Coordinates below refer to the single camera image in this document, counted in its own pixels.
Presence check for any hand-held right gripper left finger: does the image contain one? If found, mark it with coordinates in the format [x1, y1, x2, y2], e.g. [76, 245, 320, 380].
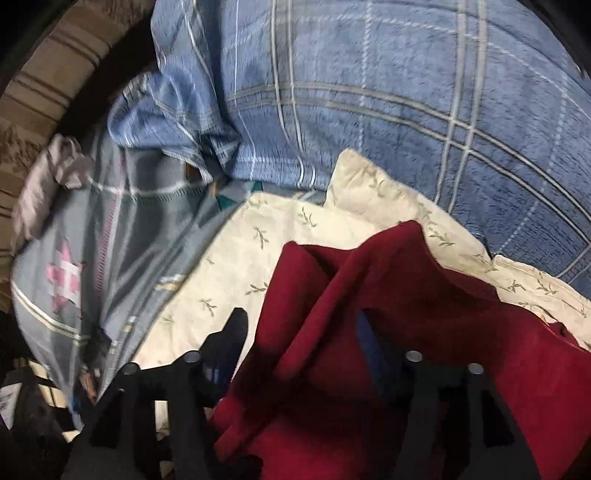
[60, 307, 250, 480]

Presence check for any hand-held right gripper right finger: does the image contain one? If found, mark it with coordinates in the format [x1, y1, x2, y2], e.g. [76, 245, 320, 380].
[359, 310, 542, 480]

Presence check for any dark red sweater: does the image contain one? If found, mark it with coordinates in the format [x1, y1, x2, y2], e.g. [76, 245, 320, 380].
[211, 220, 591, 480]

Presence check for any cream floral bed sheet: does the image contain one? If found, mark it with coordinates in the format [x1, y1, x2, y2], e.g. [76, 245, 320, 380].
[133, 148, 591, 444]

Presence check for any grey plaid pillow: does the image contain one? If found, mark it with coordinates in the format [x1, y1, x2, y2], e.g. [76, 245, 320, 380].
[10, 136, 252, 418]

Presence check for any pale pinkish grey cloth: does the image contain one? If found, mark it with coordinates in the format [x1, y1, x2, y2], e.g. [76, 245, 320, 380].
[13, 135, 94, 241]

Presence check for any blue plaid quilt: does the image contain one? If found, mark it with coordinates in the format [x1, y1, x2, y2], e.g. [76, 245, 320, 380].
[107, 0, 591, 288]

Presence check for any beige striped headboard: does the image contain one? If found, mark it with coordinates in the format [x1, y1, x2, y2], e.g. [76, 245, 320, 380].
[0, 0, 155, 315]

